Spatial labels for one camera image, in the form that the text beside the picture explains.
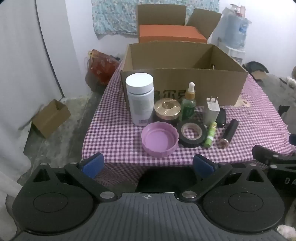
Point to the blue patterned wall cloth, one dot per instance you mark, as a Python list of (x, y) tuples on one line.
[(113, 16)]

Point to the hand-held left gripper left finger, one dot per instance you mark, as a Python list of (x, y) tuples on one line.
[(93, 165)]

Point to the black lipstick tube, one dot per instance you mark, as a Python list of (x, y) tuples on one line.
[(231, 131)]

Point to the small cardboard box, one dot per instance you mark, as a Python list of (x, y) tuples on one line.
[(49, 120)]

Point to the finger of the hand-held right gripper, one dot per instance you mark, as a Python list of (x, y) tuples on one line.
[(266, 154)]

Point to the red patterned bag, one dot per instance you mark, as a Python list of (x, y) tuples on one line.
[(101, 67)]

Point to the black oval case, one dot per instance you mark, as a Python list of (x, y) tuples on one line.
[(221, 118)]

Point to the green dropper bottle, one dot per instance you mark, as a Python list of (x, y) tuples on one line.
[(187, 106)]

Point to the gold lid cosmetic jar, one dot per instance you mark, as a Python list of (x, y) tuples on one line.
[(167, 109)]

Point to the black tape roll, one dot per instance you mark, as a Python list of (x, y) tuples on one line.
[(182, 139)]

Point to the white plastic bottle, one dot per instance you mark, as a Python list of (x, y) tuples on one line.
[(140, 92)]

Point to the blue water jug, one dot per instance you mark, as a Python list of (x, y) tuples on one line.
[(235, 30)]

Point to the brown cardboard box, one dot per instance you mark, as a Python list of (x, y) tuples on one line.
[(166, 78)]

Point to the white water dispenser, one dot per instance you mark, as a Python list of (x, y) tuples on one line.
[(233, 54)]

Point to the purple plastic lid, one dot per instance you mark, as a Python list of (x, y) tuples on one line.
[(158, 139)]

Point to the purple checked tablecloth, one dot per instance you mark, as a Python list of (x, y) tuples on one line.
[(115, 139)]

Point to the brown cardboard piece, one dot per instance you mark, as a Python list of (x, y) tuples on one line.
[(260, 75)]

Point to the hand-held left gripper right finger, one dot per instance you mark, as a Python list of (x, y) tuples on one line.
[(203, 165)]

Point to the white charger plug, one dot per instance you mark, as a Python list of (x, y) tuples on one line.
[(211, 112)]

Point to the green lip balm tube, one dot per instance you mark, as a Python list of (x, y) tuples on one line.
[(210, 135)]

